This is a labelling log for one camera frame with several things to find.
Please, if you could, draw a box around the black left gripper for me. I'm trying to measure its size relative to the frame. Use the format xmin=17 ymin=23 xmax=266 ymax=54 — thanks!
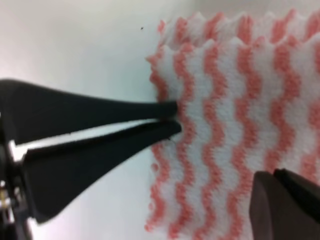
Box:
xmin=0 ymin=114 xmax=33 ymax=240

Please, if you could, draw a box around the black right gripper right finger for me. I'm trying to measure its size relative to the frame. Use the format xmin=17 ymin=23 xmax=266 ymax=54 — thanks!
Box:
xmin=273 ymin=168 xmax=320 ymax=240

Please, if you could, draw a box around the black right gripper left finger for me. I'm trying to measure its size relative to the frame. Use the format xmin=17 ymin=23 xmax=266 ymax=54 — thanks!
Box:
xmin=249 ymin=171 xmax=300 ymax=240

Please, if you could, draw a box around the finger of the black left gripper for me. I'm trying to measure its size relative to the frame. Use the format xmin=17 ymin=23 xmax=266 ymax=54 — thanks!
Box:
xmin=23 ymin=121 xmax=182 ymax=223
xmin=0 ymin=79 xmax=178 ymax=145

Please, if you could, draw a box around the pink white striped towel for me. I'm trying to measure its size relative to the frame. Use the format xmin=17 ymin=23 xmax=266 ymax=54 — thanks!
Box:
xmin=144 ymin=10 xmax=320 ymax=240

